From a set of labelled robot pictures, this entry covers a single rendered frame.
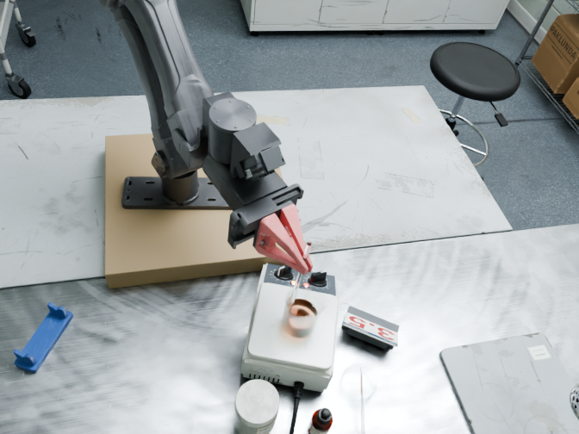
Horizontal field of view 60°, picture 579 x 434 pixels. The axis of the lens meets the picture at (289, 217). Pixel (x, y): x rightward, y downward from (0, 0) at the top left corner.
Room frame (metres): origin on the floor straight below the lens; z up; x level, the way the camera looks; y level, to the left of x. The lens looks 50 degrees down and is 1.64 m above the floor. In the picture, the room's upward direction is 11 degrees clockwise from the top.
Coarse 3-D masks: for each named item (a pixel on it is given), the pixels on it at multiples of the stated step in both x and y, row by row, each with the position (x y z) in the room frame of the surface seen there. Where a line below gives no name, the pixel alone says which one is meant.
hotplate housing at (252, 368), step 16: (336, 288) 0.45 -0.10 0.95; (256, 304) 0.39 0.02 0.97; (336, 336) 0.36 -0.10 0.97; (256, 368) 0.29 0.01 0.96; (272, 368) 0.29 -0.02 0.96; (288, 368) 0.30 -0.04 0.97; (304, 368) 0.30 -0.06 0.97; (288, 384) 0.29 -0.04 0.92; (304, 384) 0.29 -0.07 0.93; (320, 384) 0.29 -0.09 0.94
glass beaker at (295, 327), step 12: (300, 288) 0.38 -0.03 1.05; (312, 288) 0.38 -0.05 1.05; (288, 300) 0.36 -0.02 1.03; (312, 300) 0.37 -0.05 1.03; (324, 300) 0.36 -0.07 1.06; (288, 312) 0.34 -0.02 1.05; (288, 324) 0.33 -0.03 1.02; (300, 324) 0.33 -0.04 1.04; (312, 324) 0.34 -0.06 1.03; (288, 336) 0.33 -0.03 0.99; (300, 336) 0.33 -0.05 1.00
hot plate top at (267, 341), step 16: (272, 288) 0.41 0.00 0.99; (288, 288) 0.41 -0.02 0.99; (272, 304) 0.38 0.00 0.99; (336, 304) 0.40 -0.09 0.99; (256, 320) 0.35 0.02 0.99; (272, 320) 0.35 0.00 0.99; (320, 320) 0.37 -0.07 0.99; (336, 320) 0.37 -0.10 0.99; (256, 336) 0.32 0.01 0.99; (272, 336) 0.33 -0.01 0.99; (320, 336) 0.34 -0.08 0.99; (256, 352) 0.30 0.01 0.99; (272, 352) 0.30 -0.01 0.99; (288, 352) 0.31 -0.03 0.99; (304, 352) 0.31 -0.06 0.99; (320, 352) 0.32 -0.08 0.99; (320, 368) 0.30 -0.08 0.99
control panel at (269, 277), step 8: (272, 264) 0.49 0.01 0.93; (272, 272) 0.46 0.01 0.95; (296, 272) 0.48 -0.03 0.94; (312, 272) 0.49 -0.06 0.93; (264, 280) 0.43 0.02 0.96; (272, 280) 0.44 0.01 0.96; (280, 280) 0.44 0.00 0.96; (304, 280) 0.46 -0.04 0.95; (328, 280) 0.47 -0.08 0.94; (320, 288) 0.44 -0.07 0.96; (328, 288) 0.45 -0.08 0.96
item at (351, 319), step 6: (348, 318) 0.42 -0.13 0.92; (354, 318) 0.43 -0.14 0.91; (354, 324) 0.40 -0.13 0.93; (360, 324) 0.41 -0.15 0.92; (366, 324) 0.42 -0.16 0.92; (372, 324) 0.42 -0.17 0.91; (366, 330) 0.40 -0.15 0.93; (372, 330) 0.40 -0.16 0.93; (378, 330) 0.41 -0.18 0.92; (384, 330) 0.42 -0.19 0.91; (384, 336) 0.39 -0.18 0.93; (390, 336) 0.40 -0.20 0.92
